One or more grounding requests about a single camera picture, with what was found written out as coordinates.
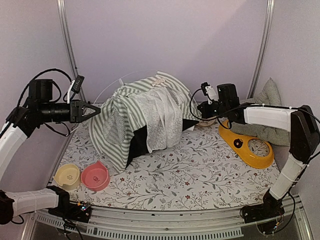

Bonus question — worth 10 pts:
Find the front aluminium rail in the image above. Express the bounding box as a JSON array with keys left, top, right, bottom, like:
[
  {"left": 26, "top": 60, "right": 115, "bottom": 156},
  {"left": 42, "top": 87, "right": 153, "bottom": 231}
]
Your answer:
[{"left": 21, "top": 195, "right": 316, "bottom": 240}]

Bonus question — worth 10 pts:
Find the cream pet bowl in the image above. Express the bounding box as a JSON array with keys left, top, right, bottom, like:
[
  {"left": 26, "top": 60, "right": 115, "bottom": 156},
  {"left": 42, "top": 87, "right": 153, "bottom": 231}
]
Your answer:
[{"left": 53, "top": 164, "right": 81, "bottom": 191}]

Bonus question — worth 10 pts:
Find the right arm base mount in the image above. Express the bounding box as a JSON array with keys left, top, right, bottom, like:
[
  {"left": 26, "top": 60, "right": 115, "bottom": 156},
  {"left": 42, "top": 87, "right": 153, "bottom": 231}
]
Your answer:
[{"left": 239, "top": 203, "right": 285, "bottom": 224}]

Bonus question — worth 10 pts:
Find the aluminium frame post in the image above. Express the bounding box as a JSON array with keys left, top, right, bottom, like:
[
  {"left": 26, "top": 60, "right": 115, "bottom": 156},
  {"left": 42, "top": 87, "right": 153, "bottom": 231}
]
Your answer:
[
  {"left": 56, "top": 0, "right": 87, "bottom": 103},
  {"left": 247, "top": 0, "right": 275, "bottom": 99}
]

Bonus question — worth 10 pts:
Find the floral table mat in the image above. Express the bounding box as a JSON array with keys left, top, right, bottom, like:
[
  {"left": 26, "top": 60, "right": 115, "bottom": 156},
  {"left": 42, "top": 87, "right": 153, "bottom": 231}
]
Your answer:
[{"left": 60, "top": 123, "right": 280, "bottom": 211}]

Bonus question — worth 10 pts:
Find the round wooden floral plate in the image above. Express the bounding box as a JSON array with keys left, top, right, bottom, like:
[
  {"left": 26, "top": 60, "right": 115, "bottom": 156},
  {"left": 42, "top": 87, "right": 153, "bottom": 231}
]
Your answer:
[{"left": 196, "top": 119, "right": 217, "bottom": 128}]

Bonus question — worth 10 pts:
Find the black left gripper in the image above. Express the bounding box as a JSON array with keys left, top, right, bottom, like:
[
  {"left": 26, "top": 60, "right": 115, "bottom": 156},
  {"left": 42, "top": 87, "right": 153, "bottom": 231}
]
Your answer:
[{"left": 39, "top": 98, "right": 101, "bottom": 123}]

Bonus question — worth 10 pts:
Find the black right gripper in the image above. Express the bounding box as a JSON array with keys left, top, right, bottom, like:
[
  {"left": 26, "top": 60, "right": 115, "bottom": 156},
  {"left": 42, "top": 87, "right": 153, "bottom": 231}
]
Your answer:
[{"left": 198, "top": 100, "right": 230, "bottom": 119}]

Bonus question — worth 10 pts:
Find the green striped pet tent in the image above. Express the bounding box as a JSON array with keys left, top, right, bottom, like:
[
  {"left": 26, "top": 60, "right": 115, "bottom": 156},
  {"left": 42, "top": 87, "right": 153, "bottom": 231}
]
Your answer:
[{"left": 88, "top": 71, "right": 200, "bottom": 173}]

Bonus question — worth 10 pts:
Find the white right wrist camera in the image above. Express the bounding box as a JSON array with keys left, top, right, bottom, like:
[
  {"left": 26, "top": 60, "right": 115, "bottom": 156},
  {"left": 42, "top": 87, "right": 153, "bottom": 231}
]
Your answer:
[{"left": 200, "top": 82, "right": 218, "bottom": 105}]

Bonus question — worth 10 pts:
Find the aluminium frame post left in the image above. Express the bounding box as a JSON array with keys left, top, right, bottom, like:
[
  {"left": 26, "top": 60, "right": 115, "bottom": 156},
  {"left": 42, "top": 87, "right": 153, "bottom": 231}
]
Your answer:
[{"left": 56, "top": 0, "right": 87, "bottom": 103}]

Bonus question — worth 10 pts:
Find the aluminium frame post right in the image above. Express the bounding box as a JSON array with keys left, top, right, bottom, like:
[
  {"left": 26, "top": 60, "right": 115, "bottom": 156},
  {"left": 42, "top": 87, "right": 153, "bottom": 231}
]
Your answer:
[{"left": 247, "top": 0, "right": 275, "bottom": 99}]

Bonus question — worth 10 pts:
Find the green checked cushion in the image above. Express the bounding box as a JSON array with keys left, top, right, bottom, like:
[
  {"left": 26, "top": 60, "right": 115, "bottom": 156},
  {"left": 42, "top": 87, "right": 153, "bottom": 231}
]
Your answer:
[{"left": 229, "top": 78, "right": 293, "bottom": 147}]

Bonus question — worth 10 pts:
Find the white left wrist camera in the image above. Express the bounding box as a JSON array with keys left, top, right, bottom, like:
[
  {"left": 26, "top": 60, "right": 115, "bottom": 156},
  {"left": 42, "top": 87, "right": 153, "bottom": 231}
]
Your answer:
[{"left": 66, "top": 75, "right": 85, "bottom": 104}]

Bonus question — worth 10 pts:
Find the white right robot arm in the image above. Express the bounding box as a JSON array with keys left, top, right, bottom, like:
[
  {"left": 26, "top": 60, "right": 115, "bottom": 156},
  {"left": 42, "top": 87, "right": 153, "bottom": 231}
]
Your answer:
[{"left": 197, "top": 78, "right": 320, "bottom": 218}]

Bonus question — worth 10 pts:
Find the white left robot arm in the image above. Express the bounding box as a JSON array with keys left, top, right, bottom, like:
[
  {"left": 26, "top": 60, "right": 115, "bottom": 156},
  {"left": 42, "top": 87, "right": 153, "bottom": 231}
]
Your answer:
[{"left": 0, "top": 78, "right": 101, "bottom": 225}]

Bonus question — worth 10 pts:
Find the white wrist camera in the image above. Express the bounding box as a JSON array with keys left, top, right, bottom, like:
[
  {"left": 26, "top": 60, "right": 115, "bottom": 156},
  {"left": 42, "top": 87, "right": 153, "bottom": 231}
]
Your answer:
[
  {"left": 200, "top": 82, "right": 218, "bottom": 105},
  {"left": 66, "top": 75, "right": 85, "bottom": 104}
]

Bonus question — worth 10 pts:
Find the pink pet bowl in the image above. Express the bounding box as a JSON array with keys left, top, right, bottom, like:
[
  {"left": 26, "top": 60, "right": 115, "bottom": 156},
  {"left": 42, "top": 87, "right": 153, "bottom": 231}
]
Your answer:
[{"left": 80, "top": 160, "right": 110, "bottom": 192}]

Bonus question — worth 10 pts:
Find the yellow double pet bowl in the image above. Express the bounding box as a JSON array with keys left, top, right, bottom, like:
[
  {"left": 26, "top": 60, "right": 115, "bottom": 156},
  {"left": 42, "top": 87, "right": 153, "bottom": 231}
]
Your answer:
[{"left": 218, "top": 120, "right": 274, "bottom": 169}]

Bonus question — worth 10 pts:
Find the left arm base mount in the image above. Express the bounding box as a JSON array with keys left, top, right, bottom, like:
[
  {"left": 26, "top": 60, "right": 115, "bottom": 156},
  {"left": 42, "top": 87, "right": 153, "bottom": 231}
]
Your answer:
[{"left": 48, "top": 192, "right": 92, "bottom": 223}]

